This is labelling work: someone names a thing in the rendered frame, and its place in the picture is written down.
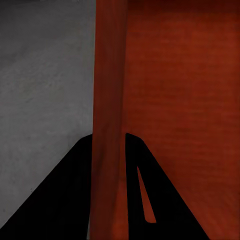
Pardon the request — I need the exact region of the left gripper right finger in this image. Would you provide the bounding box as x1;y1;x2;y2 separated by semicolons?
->
125;133;210;240

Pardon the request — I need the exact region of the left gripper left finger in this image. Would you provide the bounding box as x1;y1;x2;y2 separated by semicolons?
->
0;134;93;240

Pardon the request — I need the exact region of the storage box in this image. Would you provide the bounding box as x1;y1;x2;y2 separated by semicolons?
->
89;0;240;240

